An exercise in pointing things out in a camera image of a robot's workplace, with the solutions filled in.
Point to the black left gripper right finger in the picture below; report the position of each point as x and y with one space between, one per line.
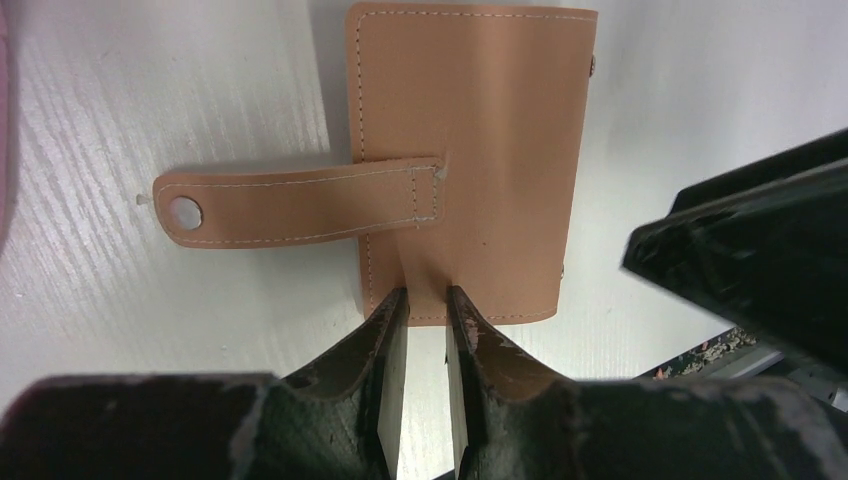
513 417

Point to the pink cloth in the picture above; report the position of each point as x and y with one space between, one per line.
9 136

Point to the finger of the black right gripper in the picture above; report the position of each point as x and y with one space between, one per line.
763 246

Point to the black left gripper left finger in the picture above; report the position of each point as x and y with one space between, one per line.
337 417

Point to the tan leather card holder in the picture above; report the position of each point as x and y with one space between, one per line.
465 123

